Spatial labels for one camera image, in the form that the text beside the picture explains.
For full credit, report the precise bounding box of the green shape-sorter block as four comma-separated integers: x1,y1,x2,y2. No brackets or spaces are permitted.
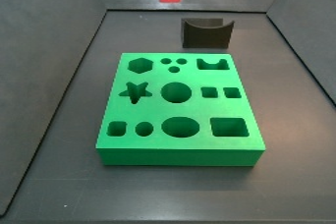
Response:
96,53,265,166

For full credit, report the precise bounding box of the black curved block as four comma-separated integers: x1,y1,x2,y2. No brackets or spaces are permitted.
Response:
181,18,235,49

